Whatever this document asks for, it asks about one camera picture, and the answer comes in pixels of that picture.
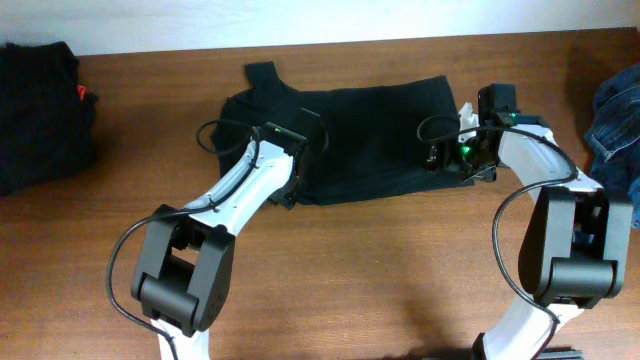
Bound dark green t-shirt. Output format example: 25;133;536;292
210;62;465;205

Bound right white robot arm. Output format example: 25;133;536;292
417;108;633;359

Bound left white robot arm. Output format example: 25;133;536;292
131;122;328;359

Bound blue denim jeans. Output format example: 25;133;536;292
584;64;639;229

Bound black folded garment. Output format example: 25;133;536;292
1;42;98;197

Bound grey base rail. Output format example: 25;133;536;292
538;349;584;360

